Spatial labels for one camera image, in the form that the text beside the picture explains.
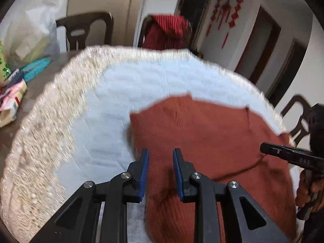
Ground rust red knit sweater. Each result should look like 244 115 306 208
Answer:
130 95 296 242

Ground person's right hand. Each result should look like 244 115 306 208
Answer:
294 168 324 213

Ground dark wooden chair right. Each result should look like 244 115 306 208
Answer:
280 94 311 149

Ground cream lace tablecloth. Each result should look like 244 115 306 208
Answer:
0 44 302 243

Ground cream cardboard box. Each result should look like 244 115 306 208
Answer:
0 83 27 128

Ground teal glittery pouch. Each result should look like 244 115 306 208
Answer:
21 58 52 83

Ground green leaf print package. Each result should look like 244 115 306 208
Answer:
0 41 11 83

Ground red Chinese knot decorations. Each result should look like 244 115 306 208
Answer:
205 0 244 49

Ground dark wooden chair far left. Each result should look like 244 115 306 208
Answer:
55 12 114 50

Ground white plastic bag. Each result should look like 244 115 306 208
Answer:
3 0 63 70

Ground red checkered cloth on chair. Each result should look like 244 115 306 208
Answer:
142 14 190 51

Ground pink handled scissors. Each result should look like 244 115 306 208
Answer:
1 80 25 105

